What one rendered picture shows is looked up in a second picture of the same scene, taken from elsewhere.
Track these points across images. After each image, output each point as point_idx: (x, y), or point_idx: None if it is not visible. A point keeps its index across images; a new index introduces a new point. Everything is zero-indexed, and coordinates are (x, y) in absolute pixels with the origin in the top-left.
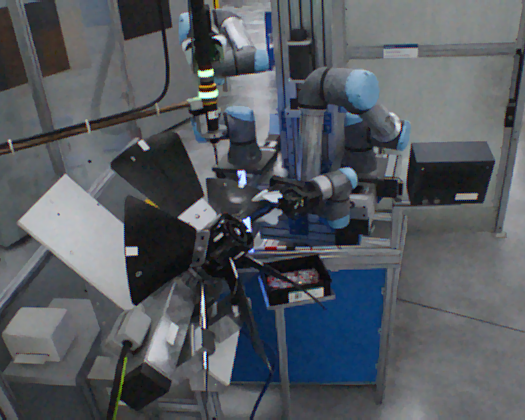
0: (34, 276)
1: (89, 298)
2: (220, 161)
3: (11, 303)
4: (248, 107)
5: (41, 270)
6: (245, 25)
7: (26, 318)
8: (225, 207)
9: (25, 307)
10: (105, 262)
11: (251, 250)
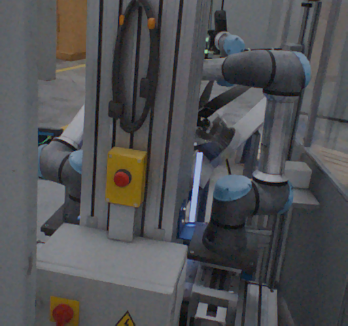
0: (329, 184)
1: (338, 275)
2: (253, 241)
3: (319, 171)
4: (223, 186)
5: (334, 191)
6: (221, 64)
7: (300, 165)
8: (197, 132)
9: (308, 170)
10: (245, 121)
11: None
